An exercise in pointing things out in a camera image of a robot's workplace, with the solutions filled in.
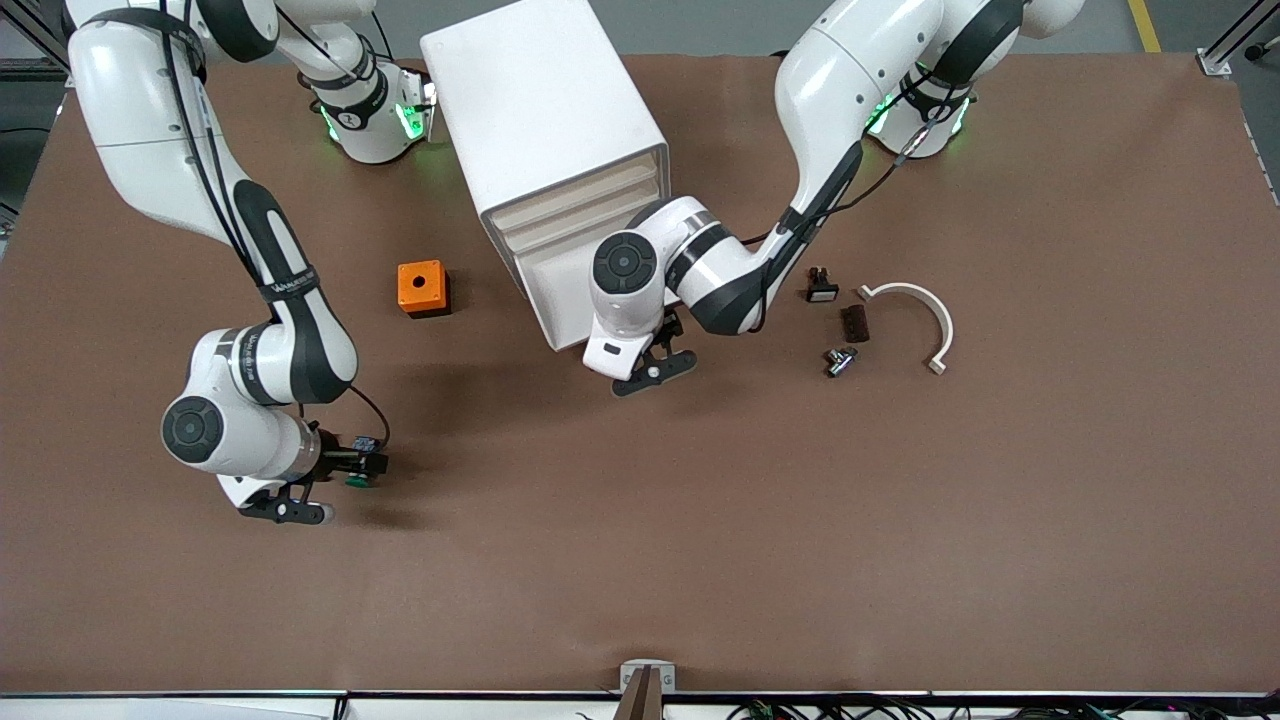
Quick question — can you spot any green push button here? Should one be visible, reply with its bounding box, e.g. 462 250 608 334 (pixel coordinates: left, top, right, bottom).
344 432 387 490

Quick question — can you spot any brown table cover mat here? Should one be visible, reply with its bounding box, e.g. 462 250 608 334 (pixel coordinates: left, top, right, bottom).
0 52 1280 696

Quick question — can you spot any white semicircular pipe clamp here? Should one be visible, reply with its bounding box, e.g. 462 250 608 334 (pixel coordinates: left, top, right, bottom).
856 282 955 376

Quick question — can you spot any orange button enclosure box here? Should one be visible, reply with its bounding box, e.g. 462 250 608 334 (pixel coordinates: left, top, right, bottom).
397 260 451 319

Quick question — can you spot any metal bracket with brown post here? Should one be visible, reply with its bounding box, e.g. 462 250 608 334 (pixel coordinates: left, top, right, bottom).
618 660 677 720

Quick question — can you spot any black cable bundle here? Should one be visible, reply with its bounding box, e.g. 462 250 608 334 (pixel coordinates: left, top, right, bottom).
728 695 1280 720

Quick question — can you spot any aluminium frame profile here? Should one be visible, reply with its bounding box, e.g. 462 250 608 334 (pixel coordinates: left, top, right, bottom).
1197 0 1280 78
0 0 76 83

